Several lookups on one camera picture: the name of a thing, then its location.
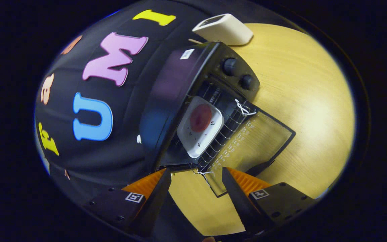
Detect black toaster oven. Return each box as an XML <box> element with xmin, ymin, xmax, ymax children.
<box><xmin>139</xmin><ymin>42</ymin><xmax>296</xmax><ymax>198</ymax></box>

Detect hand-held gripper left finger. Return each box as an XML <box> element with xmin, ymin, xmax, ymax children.
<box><xmin>84</xmin><ymin>168</ymin><xmax>172</xmax><ymax>237</ymax></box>

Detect wire oven rack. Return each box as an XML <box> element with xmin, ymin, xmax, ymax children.
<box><xmin>172</xmin><ymin>97</ymin><xmax>252</xmax><ymax>170</ymax></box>

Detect red meat slice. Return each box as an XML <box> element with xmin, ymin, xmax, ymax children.
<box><xmin>190</xmin><ymin>104</ymin><xmax>212</xmax><ymax>133</ymax></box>

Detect white toaster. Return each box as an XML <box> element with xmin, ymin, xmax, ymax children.
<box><xmin>192</xmin><ymin>13</ymin><xmax>254</xmax><ymax>46</ymax></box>

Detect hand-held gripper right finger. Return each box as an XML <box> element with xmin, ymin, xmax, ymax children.
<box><xmin>222</xmin><ymin>167</ymin><xmax>316</xmax><ymax>234</ymax></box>

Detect white square plate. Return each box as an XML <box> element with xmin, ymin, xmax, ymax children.
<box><xmin>177</xmin><ymin>96</ymin><xmax>224</xmax><ymax>158</ymax></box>

